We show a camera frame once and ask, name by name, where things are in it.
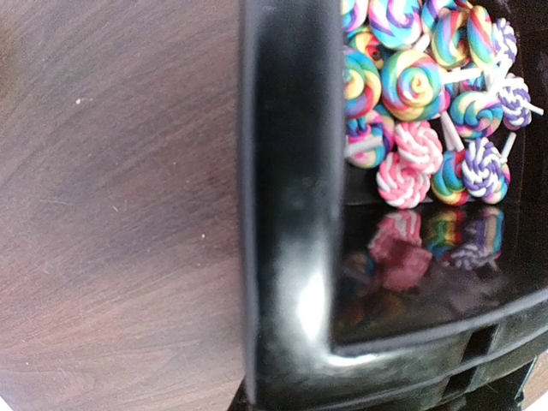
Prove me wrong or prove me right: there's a black three-compartment candy tray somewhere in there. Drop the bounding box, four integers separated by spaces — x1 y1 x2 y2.
231 1 547 410

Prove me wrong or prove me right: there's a pile of swirl lollipops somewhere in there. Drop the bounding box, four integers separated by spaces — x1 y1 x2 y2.
340 1 542 209

